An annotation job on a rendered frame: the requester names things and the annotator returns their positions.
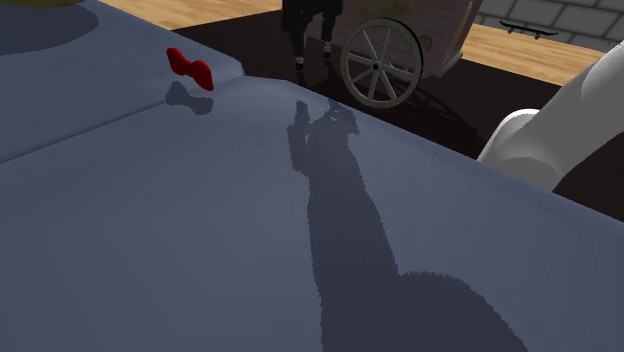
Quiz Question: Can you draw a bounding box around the wooden cart with spoked wheel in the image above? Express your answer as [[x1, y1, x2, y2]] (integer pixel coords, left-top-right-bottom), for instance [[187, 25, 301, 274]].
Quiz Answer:
[[338, 0, 485, 110]]

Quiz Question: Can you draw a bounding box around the black skateboard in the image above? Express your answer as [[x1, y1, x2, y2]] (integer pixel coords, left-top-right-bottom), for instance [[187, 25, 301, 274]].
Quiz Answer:
[[498, 20, 560, 41]]

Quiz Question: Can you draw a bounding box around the red bow-shaped toy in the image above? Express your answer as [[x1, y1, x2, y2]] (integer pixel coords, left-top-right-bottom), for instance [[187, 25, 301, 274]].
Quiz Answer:
[[166, 47, 215, 92]]

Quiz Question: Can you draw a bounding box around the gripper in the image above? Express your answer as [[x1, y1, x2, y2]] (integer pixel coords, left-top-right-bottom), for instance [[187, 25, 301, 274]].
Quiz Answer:
[[281, 0, 345, 71]]

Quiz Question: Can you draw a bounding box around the grey blue sofa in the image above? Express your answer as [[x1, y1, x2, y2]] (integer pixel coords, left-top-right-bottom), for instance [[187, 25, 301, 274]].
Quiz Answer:
[[0, 0, 624, 352]]

